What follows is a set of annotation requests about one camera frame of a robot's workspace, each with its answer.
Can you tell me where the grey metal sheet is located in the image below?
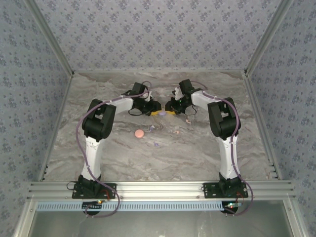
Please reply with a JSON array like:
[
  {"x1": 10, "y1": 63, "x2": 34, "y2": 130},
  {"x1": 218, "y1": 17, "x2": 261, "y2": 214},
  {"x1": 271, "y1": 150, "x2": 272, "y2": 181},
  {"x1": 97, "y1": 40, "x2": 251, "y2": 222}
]
[{"x1": 27, "y1": 209, "x2": 296, "y2": 237}]

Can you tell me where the aluminium table back rail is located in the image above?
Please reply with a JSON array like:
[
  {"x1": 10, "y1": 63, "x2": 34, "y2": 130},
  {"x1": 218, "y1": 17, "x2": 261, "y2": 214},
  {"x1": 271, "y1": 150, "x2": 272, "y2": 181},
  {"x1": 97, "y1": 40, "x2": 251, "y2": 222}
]
[{"x1": 73, "y1": 69, "x2": 247, "y2": 74}]

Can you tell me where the aluminium frame cross rail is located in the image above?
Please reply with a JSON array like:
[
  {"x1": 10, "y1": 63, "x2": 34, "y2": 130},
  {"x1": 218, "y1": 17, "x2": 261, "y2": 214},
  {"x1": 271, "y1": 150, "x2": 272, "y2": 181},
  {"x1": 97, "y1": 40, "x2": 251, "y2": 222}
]
[{"x1": 26, "y1": 180, "x2": 296, "y2": 201}]

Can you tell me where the aluminium table side rail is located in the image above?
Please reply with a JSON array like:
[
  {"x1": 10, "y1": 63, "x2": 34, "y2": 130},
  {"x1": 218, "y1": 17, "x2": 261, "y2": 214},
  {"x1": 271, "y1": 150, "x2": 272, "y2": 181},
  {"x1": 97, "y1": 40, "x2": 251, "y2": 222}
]
[
  {"x1": 243, "y1": 70, "x2": 282, "y2": 180},
  {"x1": 38, "y1": 71, "x2": 75, "y2": 182}
]

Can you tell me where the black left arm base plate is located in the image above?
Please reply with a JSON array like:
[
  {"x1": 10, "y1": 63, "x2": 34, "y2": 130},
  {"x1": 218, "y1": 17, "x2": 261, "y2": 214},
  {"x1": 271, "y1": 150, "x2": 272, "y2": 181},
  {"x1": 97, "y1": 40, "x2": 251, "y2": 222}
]
[{"x1": 72, "y1": 183, "x2": 117, "y2": 199}]

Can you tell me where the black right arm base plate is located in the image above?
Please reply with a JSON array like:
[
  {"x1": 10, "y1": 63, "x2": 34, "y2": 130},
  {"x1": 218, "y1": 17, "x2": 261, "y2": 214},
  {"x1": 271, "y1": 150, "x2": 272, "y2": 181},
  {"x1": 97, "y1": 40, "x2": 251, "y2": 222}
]
[{"x1": 202, "y1": 182, "x2": 249, "y2": 199}]

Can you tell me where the light blue slotted cable duct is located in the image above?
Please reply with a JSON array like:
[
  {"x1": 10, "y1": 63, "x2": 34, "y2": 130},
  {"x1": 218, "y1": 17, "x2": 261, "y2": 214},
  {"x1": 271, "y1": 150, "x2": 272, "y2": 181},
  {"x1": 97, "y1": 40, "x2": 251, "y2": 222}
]
[{"x1": 36, "y1": 200, "x2": 230, "y2": 212}]

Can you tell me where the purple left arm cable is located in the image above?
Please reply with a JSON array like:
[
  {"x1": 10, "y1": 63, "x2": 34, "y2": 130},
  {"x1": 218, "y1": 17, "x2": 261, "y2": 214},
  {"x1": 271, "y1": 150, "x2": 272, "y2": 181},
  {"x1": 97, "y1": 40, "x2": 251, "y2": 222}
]
[{"x1": 75, "y1": 80, "x2": 153, "y2": 219}]

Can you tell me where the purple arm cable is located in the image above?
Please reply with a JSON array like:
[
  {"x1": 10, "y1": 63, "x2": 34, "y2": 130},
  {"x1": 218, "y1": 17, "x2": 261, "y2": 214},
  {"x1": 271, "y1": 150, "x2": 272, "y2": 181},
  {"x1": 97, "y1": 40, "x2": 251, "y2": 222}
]
[
  {"x1": 190, "y1": 80, "x2": 254, "y2": 217},
  {"x1": 75, "y1": 80, "x2": 153, "y2": 219}
]

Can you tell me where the aluminium frame post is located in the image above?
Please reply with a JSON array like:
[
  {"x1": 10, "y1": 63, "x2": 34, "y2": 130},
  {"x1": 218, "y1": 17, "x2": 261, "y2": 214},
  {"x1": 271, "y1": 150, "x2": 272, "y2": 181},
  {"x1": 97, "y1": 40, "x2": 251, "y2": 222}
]
[
  {"x1": 243, "y1": 0, "x2": 295, "y2": 76},
  {"x1": 24, "y1": 0, "x2": 75, "y2": 76}
]

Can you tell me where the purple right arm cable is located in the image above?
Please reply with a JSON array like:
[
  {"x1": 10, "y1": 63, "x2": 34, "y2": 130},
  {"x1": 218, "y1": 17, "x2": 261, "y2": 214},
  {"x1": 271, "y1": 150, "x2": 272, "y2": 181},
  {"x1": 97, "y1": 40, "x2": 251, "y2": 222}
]
[{"x1": 190, "y1": 80, "x2": 254, "y2": 217}]

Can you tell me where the aluminium lower frame rail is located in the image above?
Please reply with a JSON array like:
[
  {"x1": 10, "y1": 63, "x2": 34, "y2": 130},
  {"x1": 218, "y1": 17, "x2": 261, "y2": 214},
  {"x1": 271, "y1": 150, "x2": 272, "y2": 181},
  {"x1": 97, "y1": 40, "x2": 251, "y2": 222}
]
[
  {"x1": 282, "y1": 199, "x2": 311, "y2": 237},
  {"x1": 12, "y1": 199, "x2": 38, "y2": 237}
]

